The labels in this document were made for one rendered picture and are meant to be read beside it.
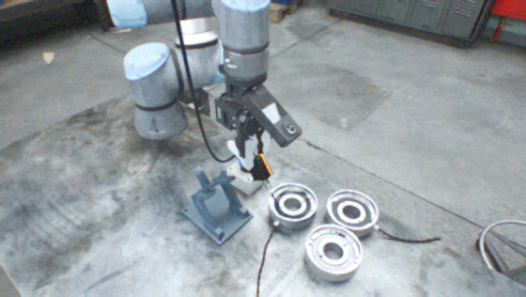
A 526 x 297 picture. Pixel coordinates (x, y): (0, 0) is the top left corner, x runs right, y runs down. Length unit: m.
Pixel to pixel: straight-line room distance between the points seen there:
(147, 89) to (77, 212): 0.34
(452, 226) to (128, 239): 1.60
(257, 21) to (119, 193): 0.54
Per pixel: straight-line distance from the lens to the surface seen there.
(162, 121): 0.96
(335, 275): 0.65
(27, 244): 0.85
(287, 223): 0.70
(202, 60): 0.91
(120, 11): 0.56
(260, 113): 0.55
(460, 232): 1.97
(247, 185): 0.76
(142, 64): 0.89
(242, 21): 0.50
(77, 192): 0.91
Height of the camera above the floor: 1.39
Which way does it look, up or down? 40 degrees down
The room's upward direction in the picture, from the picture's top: straight up
